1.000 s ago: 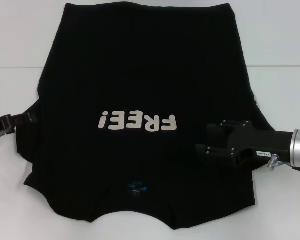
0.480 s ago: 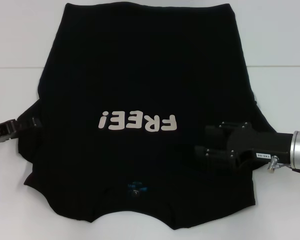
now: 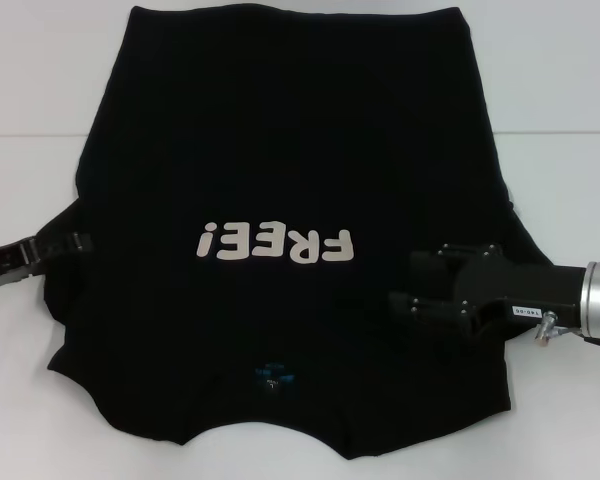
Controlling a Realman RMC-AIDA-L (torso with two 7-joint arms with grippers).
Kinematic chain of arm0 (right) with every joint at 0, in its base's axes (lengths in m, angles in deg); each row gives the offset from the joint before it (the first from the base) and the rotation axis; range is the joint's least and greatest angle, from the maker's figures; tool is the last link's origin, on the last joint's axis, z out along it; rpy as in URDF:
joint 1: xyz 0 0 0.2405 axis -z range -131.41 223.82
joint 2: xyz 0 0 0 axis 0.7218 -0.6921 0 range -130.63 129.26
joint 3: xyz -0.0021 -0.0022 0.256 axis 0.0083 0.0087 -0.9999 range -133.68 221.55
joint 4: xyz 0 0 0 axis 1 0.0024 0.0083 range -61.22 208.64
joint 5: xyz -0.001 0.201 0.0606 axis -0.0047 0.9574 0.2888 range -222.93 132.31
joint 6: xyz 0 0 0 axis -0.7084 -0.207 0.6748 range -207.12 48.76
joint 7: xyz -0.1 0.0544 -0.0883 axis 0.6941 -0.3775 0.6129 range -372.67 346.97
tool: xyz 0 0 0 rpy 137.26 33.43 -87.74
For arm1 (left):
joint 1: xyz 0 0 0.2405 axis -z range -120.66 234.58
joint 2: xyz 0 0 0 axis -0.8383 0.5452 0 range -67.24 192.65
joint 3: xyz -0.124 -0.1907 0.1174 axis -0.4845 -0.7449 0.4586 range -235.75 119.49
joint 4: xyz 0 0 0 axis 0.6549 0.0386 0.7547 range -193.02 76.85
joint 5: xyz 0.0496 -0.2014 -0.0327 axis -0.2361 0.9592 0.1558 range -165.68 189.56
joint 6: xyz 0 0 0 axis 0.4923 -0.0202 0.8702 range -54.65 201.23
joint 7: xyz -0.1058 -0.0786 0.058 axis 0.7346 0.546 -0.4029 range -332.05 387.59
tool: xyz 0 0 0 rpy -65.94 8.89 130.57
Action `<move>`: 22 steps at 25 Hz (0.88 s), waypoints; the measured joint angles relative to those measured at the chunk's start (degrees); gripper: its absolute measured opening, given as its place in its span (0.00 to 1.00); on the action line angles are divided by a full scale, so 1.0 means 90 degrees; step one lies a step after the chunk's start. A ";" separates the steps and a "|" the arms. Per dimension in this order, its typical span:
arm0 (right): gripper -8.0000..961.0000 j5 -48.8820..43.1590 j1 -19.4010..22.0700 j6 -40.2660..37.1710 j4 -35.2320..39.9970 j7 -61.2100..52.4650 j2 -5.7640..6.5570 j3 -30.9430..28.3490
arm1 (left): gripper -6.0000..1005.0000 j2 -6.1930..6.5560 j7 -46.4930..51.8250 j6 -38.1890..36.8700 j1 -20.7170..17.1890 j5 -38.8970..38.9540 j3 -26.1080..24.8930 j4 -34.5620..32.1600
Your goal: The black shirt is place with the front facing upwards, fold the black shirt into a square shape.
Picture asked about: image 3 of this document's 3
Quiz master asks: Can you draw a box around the black shirt with FREE print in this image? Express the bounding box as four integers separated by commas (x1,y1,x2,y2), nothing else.
38,4,556,447

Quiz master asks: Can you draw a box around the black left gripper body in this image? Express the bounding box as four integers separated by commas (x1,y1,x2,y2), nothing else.
0,242,34,294

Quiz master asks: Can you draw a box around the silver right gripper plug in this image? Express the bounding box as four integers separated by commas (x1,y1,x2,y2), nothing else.
534,314,561,349

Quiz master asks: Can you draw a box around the grey right gripper cable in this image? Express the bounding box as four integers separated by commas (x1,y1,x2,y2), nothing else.
557,324,600,352

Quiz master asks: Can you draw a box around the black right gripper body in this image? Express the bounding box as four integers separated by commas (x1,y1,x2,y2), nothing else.
449,248,589,342

